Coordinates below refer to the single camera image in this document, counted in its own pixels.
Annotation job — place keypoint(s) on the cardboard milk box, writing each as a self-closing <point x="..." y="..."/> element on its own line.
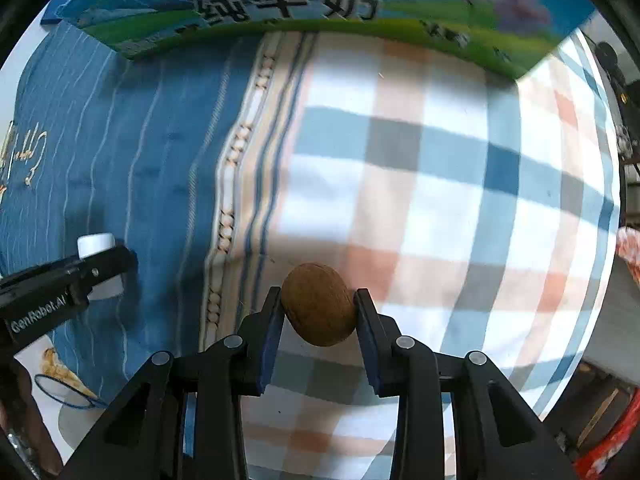
<point x="509" y="37"/>

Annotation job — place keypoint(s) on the blue plaid tablecloth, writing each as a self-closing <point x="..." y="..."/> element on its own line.
<point x="479" y="212"/>

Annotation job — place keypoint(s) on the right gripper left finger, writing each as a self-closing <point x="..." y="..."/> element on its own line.
<point x="180" y="418"/>

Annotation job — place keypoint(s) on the orange white patterned cloth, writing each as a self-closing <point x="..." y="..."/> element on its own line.
<point x="628" y="248"/>

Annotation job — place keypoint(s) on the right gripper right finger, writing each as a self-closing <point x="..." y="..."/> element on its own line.
<point x="496" y="433"/>

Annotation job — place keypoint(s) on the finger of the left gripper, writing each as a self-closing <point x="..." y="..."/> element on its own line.
<point x="72" y="275"/>

